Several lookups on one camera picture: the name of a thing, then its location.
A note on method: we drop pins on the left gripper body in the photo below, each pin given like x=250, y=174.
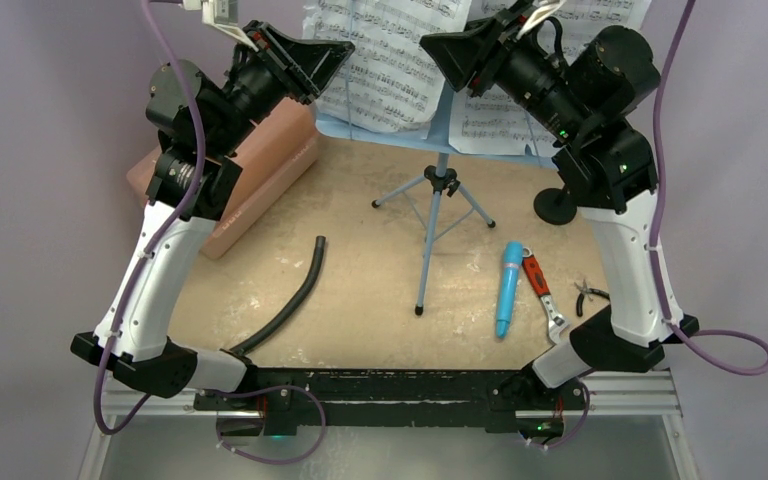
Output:
x=267, y=78

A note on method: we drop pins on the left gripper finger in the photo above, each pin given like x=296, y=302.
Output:
x=261, y=31
x=312, y=66

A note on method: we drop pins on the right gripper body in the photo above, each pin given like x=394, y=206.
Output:
x=488, y=51

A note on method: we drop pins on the sheet music top page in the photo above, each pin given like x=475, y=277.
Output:
x=494, y=124

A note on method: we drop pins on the sheet music page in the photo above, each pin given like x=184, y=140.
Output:
x=389, y=84
x=494, y=124

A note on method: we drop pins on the sheet music bottom page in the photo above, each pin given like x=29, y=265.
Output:
x=389, y=84

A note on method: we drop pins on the black microphone desk stand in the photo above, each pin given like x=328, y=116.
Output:
x=555, y=206

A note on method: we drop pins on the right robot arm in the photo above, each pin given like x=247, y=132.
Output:
x=607, y=167

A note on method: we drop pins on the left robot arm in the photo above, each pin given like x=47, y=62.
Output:
x=200, y=125

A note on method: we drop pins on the pink plastic storage box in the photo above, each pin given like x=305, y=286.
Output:
x=279, y=151

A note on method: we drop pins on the blue toy microphone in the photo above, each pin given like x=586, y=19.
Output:
x=511, y=264

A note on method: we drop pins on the small black pliers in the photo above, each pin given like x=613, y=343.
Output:
x=586, y=292

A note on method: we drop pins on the red adjustable wrench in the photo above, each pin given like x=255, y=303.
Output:
x=557, y=323

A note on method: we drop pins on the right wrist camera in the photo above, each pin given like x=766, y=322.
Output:
x=535, y=17

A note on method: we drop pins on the aluminium mounting rail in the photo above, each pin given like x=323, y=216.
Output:
x=610, y=394

